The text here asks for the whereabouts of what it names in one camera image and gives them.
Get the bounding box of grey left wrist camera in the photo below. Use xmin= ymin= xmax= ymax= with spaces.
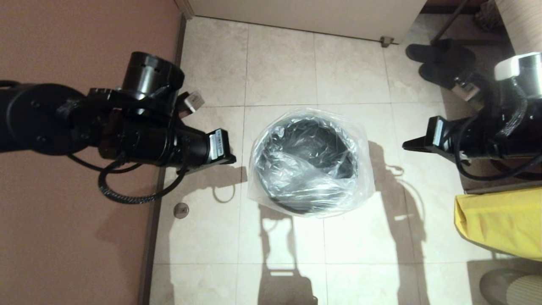
xmin=177 ymin=90 xmax=205 ymax=118

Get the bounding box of beige striped upholstered furniture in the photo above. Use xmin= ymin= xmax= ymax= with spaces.
xmin=493 ymin=0 xmax=542 ymax=55

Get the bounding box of clear plastic trash bag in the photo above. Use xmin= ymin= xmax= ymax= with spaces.
xmin=247 ymin=107 xmax=376 ymax=219

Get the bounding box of grey fuzzy object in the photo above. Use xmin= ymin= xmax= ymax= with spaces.
xmin=473 ymin=0 xmax=498 ymax=31

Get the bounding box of black round trash bin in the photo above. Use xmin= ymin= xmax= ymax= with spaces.
xmin=254 ymin=114 xmax=358 ymax=215

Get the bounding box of dark furniture leg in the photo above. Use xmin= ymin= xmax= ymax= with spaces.
xmin=431 ymin=0 xmax=472 ymax=45

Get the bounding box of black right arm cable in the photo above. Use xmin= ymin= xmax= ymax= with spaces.
xmin=454 ymin=114 xmax=542 ymax=182

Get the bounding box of beige door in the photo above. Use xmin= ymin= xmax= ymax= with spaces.
xmin=188 ymin=0 xmax=427 ymax=44

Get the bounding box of yellow bag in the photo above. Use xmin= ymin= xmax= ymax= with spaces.
xmin=454 ymin=188 xmax=542 ymax=261

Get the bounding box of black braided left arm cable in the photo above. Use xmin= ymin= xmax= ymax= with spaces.
xmin=98 ymin=159 xmax=188 ymax=205

